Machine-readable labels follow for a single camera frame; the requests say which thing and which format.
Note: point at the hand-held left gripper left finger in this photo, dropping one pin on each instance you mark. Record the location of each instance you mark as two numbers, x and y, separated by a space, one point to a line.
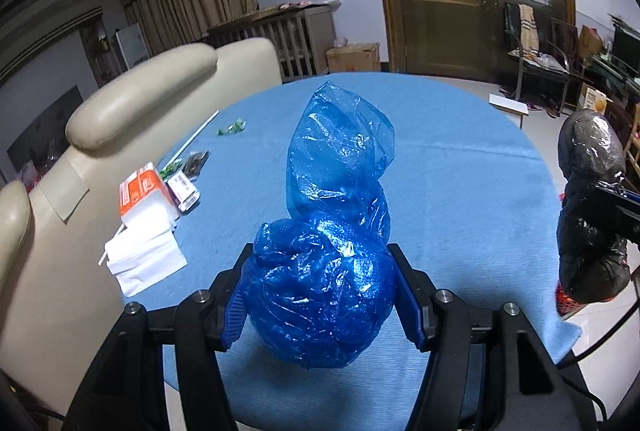
232 317

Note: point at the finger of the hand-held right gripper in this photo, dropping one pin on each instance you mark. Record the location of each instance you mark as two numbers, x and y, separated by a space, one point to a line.
620 208

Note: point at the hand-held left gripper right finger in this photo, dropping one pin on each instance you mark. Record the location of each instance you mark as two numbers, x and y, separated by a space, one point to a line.
407 296

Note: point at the black plastic bag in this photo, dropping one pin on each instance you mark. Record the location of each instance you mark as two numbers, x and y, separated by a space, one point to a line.
592 151

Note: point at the blue plastic bag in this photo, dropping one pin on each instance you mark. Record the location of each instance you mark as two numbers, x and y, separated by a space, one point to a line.
320 281

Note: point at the red plastic basket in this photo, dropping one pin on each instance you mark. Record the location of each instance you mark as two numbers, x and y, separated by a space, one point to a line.
568 306

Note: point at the white tissue sheets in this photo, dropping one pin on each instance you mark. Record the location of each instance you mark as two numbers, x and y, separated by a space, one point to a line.
145 261

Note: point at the orange printed cardboard box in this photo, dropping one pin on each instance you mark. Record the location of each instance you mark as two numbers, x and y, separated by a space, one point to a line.
592 98

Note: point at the blue tablecloth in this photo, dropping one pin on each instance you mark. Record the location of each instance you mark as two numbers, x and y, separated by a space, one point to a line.
450 171

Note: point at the white labelled packet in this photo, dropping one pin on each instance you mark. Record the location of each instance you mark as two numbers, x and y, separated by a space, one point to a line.
182 191

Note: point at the orange and white tissue pack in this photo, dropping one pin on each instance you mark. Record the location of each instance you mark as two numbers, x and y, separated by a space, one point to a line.
145 196

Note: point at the dark foil packet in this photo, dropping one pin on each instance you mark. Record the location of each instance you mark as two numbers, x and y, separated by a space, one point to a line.
196 165

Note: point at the green candy wrapper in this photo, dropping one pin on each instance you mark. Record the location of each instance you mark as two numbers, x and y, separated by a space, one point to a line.
232 127
170 168

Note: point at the dark chair with cloth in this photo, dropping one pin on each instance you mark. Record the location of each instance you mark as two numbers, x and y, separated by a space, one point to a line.
535 66

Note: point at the thin white stick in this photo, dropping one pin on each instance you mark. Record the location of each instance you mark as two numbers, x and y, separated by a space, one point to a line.
200 131

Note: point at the beige leather sofa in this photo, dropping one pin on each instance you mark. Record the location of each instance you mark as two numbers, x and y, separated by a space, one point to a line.
50 231

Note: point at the brown cardboard box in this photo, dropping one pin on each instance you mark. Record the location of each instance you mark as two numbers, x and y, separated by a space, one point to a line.
352 57

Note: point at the black television screen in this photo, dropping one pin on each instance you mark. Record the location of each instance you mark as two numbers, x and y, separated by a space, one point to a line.
45 131

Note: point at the beige radiator cover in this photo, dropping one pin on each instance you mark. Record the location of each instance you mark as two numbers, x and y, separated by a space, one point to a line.
295 41

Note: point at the white floor appliance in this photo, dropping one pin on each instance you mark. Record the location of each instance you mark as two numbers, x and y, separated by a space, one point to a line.
132 46

